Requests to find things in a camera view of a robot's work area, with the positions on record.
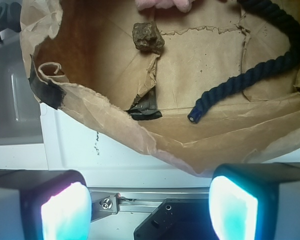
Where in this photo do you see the grey toy sink basin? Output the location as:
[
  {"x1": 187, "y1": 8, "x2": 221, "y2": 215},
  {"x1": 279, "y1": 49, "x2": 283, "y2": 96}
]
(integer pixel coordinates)
[{"x1": 0, "y1": 33, "x2": 43, "y2": 145}]

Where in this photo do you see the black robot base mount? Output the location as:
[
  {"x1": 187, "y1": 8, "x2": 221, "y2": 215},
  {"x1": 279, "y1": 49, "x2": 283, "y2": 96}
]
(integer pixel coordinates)
[{"x1": 133, "y1": 198, "x2": 218, "y2": 240}]

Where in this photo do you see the brown paper bag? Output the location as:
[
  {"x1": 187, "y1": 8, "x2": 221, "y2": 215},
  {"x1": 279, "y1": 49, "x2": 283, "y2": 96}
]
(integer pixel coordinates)
[{"x1": 20, "y1": 0, "x2": 300, "y2": 162}]

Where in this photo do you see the black tape left rim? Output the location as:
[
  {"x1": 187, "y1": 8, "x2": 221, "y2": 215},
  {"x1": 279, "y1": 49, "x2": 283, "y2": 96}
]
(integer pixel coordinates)
[{"x1": 28, "y1": 55, "x2": 66, "y2": 110}]

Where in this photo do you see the pink plush bunny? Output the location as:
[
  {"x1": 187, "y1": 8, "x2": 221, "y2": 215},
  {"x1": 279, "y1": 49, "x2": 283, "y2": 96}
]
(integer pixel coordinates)
[{"x1": 134, "y1": 0, "x2": 194, "y2": 13}]

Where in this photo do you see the white plastic bin lid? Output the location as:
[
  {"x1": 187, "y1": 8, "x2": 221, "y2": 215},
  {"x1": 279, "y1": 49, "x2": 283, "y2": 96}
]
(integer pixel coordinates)
[{"x1": 40, "y1": 103, "x2": 300, "y2": 189}]

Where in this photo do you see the brown rock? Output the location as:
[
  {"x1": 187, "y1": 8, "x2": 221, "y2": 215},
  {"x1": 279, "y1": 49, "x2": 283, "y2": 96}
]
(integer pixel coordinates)
[{"x1": 132, "y1": 21, "x2": 165, "y2": 55}]

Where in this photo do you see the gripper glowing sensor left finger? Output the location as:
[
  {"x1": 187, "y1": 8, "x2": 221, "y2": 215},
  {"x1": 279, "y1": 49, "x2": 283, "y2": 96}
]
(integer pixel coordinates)
[{"x1": 0, "y1": 169, "x2": 92, "y2": 240}]

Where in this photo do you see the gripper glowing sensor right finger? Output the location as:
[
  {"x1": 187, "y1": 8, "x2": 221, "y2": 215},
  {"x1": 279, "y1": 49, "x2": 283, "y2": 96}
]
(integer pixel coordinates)
[{"x1": 208, "y1": 162, "x2": 300, "y2": 240}]

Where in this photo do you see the grey toy faucet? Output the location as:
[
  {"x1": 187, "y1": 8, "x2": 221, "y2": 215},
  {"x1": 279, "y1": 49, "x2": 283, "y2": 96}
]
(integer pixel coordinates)
[{"x1": 0, "y1": 1, "x2": 22, "y2": 44}]

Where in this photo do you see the aluminium frame rail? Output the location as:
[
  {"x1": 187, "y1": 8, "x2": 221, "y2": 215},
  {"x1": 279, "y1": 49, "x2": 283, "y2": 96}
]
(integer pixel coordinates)
[{"x1": 88, "y1": 187, "x2": 209, "y2": 222}]

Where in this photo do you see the black tape left front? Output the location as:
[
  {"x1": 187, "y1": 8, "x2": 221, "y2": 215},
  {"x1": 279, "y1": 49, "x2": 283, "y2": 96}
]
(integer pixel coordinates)
[{"x1": 126, "y1": 87, "x2": 162, "y2": 121}]

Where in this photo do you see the dark blue twisted rope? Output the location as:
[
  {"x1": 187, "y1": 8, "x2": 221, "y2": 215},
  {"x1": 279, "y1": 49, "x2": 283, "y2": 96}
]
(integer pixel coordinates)
[{"x1": 187, "y1": 0, "x2": 300, "y2": 125}]

